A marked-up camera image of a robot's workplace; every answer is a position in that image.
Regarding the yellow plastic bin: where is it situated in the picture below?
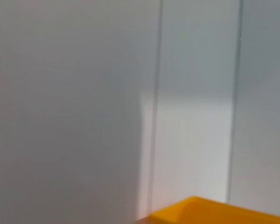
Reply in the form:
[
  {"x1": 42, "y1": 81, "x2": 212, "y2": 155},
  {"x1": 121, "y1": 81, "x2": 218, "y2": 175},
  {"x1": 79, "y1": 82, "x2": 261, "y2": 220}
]
[{"x1": 149, "y1": 195, "x2": 280, "y2": 224}]

